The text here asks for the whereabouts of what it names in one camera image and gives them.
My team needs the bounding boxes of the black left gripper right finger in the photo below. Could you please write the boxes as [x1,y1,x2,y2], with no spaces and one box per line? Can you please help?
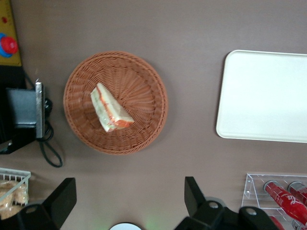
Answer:
[174,176,282,230]

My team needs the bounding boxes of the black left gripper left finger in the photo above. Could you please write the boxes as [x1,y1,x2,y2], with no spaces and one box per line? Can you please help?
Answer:
[0,177,77,230]

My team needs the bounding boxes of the wrapped triangle sandwich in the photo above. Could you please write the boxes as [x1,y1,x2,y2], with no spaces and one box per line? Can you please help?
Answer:
[90,82,135,133]

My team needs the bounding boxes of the cream plastic tray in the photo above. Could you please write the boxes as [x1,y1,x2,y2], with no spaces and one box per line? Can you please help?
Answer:
[215,49,307,144]

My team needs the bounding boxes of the round brown wicker basket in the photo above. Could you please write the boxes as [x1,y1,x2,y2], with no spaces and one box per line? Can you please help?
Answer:
[63,50,169,155]

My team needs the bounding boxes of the bagged brown bread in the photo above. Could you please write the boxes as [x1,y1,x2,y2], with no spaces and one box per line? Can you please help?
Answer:
[0,181,30,220]

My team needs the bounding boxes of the clear acrylic bottle box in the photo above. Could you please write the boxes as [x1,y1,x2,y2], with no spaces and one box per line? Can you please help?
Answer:
[241,172,307,230]

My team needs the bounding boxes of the white round disc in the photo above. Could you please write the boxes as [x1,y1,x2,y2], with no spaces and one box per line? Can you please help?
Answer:
[109,222,142,230]

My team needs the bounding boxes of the grey metal plate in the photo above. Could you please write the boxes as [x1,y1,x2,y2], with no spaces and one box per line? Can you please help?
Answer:
[35,81,46,139]

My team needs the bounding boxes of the black mounting block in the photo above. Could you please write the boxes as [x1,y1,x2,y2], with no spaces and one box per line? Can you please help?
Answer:
[0,66,38,155]

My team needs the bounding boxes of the red emergency stop button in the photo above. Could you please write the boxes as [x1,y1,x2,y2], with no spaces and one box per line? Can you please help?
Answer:
[0,33,19,58]

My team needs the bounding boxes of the yellow emergency stop box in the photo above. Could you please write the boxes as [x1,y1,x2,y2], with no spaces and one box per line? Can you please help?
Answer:
[0,0,23,68]

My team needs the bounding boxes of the white wire basket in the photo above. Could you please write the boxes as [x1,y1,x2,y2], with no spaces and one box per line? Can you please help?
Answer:
[0,167,32,207]

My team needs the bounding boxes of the black cable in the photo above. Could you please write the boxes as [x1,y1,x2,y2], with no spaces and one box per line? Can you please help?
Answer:
[37,97,63,169]

